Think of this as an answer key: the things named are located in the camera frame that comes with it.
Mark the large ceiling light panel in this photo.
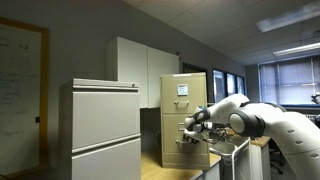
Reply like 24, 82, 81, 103
256, 1, 320, 35

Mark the narrow ceiling light strip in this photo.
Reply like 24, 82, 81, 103
272, 41, 320, 57

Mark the light grey file cabinet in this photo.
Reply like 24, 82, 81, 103
58, 77, 142, 180

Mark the white label card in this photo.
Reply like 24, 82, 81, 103
176, 83, 190, 97

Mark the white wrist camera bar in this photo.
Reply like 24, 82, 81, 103
183, 129, 205, 141

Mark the dark interior window pane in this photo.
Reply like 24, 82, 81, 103
226, 72, 237, 98
212, 68, 226, 104
236, 75, 246, 96

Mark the beige drawer with label card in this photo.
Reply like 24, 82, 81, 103
161, 75, 207, 114

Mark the beige drawer with metal handle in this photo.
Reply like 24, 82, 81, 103
161, 113, 211, 155

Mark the stainless steel sink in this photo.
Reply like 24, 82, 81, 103
208, 136, 252, 180

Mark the black office chair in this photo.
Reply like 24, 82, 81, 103
268, 137, 288, 175

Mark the white base cabinet wood top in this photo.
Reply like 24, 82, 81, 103
249, 135, 272, 180

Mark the white wall cabinet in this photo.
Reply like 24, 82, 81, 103
106, 36, 181, 110

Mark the wood framed whiteboard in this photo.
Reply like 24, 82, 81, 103
0, 16, 51, 177

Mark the window with grey blinds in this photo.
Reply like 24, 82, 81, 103
258, 55, 320, 107

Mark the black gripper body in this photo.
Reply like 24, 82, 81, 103
190, 133, 206, 144

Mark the beige metal file cabinet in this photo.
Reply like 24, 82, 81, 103
159, 72, 212, 171

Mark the grey counter base cabinet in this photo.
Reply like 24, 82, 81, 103
191, 161, 223, 180

